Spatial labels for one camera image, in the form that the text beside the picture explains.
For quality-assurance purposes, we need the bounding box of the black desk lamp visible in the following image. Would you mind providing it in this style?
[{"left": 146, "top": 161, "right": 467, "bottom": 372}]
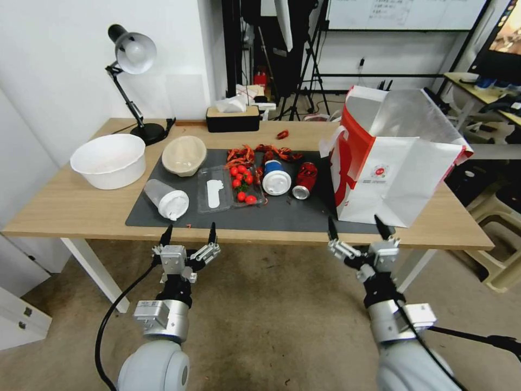
[{"left": 104, "top": 24, "right": 177, "bottom": 147}]

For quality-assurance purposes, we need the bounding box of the black tissue box wooden lid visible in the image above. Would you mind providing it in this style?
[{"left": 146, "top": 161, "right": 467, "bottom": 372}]
[{"left": 205, "top": 106, "right": 262, "bottom": 134}]

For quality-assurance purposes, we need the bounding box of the clear disposable takeout box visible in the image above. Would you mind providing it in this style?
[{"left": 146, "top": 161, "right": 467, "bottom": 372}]
[{"left": 196, "top": 164, "right": 266, "bottom": 215}]

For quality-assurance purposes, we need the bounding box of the beige plastic stool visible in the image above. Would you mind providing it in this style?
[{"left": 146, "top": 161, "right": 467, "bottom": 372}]
[{"left": 463, "top": 190, "right": 521, "bottom": 292}]

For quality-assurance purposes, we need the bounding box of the wooden table with white legs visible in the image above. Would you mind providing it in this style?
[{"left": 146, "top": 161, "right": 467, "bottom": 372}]
[{"left": 1, "top": 117, "right": 495, "bottom": 314}]

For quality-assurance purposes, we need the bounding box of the white tissue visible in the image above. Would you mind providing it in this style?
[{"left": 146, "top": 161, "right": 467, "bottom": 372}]
[{"left": 214, "top": 96, "right": 248, "bottom": 115}]

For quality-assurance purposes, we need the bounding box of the dark grey table mat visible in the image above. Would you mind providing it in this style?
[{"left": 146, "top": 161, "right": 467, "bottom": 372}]
[{"left": 124, "top": 148, "right": 396, "bottom": 235}]

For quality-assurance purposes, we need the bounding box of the beige paper bowl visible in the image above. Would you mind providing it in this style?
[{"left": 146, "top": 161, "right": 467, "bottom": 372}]
[{"left": 161, "top": 136, "right": 208, "bottom": 178}]

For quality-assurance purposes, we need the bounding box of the white wall board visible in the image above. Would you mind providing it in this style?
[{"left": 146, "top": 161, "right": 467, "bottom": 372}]
[{"left": 325, "top": 0, "right": 490, "bottom": 31}]

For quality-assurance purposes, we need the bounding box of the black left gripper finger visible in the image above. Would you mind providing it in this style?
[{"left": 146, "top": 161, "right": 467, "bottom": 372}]
[
  {"left": 190, "top": 222, "right": 222, "bottom": 266},
  {"left": 152, "top": 224, "right": 174, "bottom": 257}
]

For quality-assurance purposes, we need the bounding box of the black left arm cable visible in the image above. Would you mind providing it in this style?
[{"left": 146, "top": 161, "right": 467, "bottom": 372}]
[{"left": 94, "top": 260, "right": 164, "bottom": 391}]

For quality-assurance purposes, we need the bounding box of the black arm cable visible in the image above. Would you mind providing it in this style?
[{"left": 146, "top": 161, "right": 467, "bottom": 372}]
[
  {"left": 94, "top": 260, "right": 164, "bottom": 391},
  {"left": 391, "top": 276, "right": 469, "bottom": 391}
]

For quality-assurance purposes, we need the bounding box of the red soda can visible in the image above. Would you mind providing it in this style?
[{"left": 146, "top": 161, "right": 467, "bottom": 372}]
[{"left": 291, "top": 161, "right": 320, "bottom": 201}]

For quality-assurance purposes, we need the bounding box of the black tripod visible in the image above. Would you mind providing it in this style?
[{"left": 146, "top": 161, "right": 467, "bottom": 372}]
[{"left": 279, "top": 0, "right": 331, "bottom": 122}]

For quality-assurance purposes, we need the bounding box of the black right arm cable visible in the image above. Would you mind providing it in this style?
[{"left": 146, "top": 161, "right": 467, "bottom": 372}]
[{"left": 391, "top": 276, "right": 469, "bottom": 391}]

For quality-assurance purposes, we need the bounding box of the red and white delivery bag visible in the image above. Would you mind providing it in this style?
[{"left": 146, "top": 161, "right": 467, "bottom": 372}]
[{"left": 318, "top": 85, "right": 475, "bottom": 229}]

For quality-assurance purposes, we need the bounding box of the blue cup with white lid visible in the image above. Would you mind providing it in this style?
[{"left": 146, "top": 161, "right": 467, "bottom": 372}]
[{"left": 261, "top": 159, "right": 294, "bottom": 197}]

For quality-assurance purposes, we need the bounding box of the white cabinet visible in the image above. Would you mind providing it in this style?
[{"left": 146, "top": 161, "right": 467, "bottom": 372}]
[{"left": 0, "top": 232, "right": 54, "bottom": 352}]

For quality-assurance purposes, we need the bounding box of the clear cup with white lid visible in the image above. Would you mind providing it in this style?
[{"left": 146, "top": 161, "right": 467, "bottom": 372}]
[{"left": 143, "top": 179, "right": 191, "bottom": 222}]

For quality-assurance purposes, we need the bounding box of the background desk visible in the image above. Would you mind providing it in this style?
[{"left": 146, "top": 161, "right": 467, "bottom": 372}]
[{"left": 442, "top": 71, "right": 521, "bottom": 128}]

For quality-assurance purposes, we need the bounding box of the black stool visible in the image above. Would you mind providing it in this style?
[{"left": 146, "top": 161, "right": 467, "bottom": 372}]
[{"left": 443, "top": 159, "right": 491, "bottom": 205}]

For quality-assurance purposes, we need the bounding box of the black framed monitor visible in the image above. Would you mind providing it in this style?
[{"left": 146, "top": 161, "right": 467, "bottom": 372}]
[{"left": 468, "top": 0, "right": 521, "bottom": 87}]

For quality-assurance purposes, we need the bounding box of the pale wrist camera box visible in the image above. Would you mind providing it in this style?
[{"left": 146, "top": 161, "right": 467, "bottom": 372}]
[
  {"left": 160, "top": 245, "right": 189, "bottom": 279},
  {"left": 369, "top": 240, "right": 401, "bottom": 268}
]

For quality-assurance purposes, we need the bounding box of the large white plastic bowl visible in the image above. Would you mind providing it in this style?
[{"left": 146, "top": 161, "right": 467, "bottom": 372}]
[{"left": 69, "top": 134, "right": 147, "bottom": 191}]

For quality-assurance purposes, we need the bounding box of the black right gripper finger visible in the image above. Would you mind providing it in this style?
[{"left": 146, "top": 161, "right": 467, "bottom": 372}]
[
  {"left": 374, "top": 215, "right": 402, "bottom": 248},
  {"left": 327, "top": 216, "right": 362, "bottom": 261}
]

